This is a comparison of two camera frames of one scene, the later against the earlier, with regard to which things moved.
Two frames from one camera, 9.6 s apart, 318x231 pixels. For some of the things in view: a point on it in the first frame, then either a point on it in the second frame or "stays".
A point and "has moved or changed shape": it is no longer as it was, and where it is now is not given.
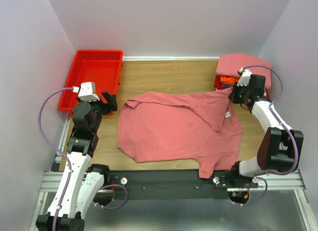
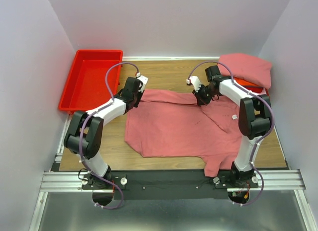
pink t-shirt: [202, 125] has moved or changed shape
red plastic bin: [102, 67] stays
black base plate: [167, 184] stays
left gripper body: [103, 107] to [137, 98]
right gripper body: [239, 94] to [204, 94]
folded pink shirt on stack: [229, 65] stays
